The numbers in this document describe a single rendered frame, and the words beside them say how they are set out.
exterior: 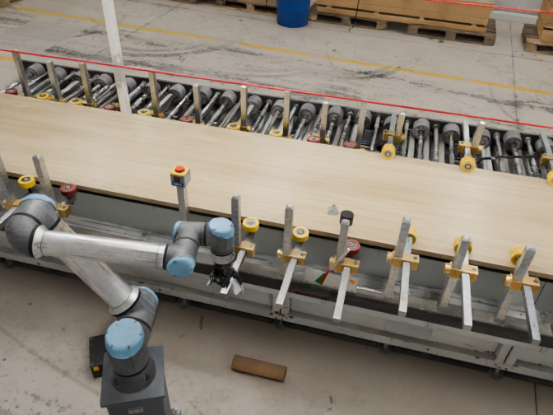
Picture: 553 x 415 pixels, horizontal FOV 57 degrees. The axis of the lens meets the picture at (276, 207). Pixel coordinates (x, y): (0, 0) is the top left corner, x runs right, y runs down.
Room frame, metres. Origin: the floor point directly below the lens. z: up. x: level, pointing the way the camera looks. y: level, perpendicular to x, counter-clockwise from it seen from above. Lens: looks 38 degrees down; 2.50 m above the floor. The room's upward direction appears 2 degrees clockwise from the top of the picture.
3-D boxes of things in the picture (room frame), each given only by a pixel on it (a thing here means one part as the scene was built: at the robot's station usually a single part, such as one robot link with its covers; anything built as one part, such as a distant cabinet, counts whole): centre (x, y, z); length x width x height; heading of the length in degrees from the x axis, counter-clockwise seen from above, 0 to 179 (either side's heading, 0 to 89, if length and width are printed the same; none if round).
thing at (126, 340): (1.25, 0.58, 0.79); 0.17 x 0.15 x 0.18; 179
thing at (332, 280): (1.68, -0.27, 0.75); 0.26 x 0.01 x 0.10; 77
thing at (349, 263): (1.70, -0.33, 0.85); 0.13 x 0.06 x 0.05; 77
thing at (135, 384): (1.24, 0.58, 0.65); 0.19 x 0.19 x 0.10
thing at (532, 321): (1.46, -1.06, 0.95); 0.50 x 0.04 x 0.04; 167
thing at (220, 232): (1.41, 0.20, 1.25); 0.10 x 0.09 x 0.12; 89
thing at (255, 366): (1.67, 0.06, 0.04); 0.30 x 0.08 x 0.08; 77
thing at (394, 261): (1.64, -0.57, 0.95); 0.13 x 0.06 x 0.05; 77
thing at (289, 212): (1.76, -0.06, 0.89); 0.03 x 0.03 x 0.48; 77
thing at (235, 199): (1.81, 0.18, 0.90); 0.03 x 0.03 x 0.48; 77
